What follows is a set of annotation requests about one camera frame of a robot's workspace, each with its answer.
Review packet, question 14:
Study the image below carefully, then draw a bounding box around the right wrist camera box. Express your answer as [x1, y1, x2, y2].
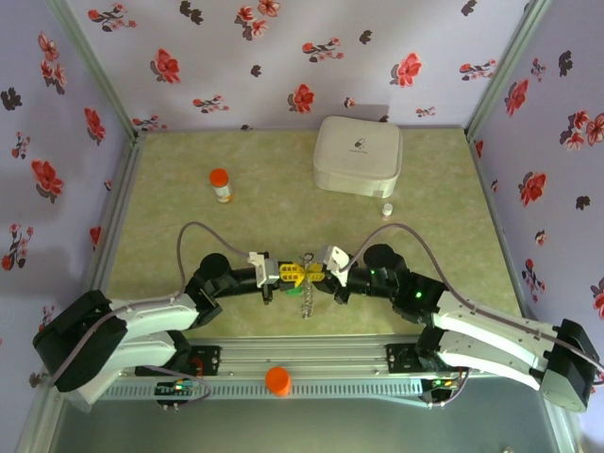
[316, 243, 350, 287]

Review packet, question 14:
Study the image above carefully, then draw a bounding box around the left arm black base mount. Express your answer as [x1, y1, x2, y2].
[181, 344, 222, 378]

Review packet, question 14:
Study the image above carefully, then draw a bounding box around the white zippered pill case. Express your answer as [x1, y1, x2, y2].
[312, 115, 404, 200]

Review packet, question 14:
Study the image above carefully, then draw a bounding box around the right circuit board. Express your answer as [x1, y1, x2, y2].
[422, 377, 461, 393]

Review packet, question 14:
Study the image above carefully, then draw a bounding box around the left circuit board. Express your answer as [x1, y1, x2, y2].
[155, 380, 199, 396]

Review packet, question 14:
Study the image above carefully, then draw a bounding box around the aluminium side rail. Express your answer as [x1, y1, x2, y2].
[84, 131, 147, 341]

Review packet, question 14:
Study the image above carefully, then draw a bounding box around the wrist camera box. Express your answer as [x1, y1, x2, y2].
[316, 243, 350, 287]
[248, 251, 280, 288]

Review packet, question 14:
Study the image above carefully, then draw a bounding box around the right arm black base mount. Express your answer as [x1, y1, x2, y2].
[385, 343, 473, 377]

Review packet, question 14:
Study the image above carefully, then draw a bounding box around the orange plastic cap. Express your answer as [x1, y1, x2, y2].
[264, 365, 293, 397]

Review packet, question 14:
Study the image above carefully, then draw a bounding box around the orange-capped pill bottle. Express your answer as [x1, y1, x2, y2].
[209, 168, 235, 205]

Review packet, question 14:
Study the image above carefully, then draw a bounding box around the metal disc keyring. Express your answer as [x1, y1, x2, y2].
[296, 251, 318, 321]

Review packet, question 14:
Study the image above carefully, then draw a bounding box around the circuit board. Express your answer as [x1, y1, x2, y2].
[155, 380, 199, 396]
[422, 377, 461, 393]

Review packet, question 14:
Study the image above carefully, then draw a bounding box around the grey slotted cable duct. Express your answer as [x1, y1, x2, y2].
[101, 379, 426, 401]

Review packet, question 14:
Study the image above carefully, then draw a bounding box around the aluminium corner post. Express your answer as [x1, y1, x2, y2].
[46, 0, 143, 143]
[464, 0, 553, 143]

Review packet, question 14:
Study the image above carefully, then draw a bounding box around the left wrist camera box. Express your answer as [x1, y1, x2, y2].
[248, 251, 280, 288]

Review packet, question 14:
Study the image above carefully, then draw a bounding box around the aluminium front rail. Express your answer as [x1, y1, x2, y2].
[44, 337, 562, 402]

